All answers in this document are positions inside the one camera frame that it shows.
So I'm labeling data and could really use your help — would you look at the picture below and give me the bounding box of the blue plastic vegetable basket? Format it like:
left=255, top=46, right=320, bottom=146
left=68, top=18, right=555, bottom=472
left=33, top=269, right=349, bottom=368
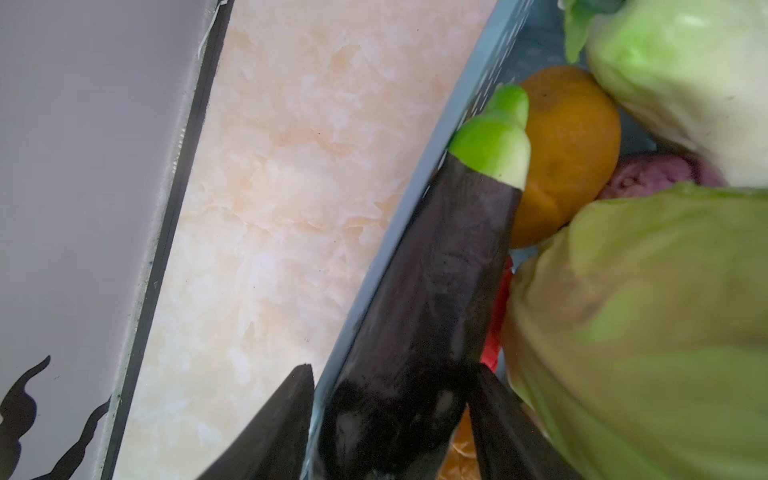
left=299, top=0, right=661, bottom=480

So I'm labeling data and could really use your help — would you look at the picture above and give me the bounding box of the green cabbage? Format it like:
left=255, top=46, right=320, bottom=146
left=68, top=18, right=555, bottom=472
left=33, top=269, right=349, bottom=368
left=502, top=183, right=767, bottom=479

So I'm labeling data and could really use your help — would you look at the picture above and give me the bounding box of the purple sweet potato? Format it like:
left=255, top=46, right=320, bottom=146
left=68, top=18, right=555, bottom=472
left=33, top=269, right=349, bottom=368
left=596, top=152, right=727, bottom=200

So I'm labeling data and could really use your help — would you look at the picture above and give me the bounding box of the white daikon radish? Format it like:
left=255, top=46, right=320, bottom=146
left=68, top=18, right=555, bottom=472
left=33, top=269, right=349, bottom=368
left=558, top=1, right=767, bottom=188

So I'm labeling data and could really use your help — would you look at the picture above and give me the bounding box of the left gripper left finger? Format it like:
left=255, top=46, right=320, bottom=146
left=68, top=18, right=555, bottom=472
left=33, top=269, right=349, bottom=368
left=198, top=364, right=315, bottom=480

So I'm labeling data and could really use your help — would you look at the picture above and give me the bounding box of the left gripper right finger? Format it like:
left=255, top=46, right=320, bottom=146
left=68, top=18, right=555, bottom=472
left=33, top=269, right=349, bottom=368
left=468, top=364, right=581, bottom=480

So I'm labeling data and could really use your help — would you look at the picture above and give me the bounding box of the dark purple eggplant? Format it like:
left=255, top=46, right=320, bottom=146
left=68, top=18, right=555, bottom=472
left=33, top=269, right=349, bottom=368
left=311, top=84, right=531, bottom=479

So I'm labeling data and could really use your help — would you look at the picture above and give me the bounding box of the orange fruit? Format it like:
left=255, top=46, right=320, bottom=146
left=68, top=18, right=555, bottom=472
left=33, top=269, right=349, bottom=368
left=438, top=408, right=481, bottom=480

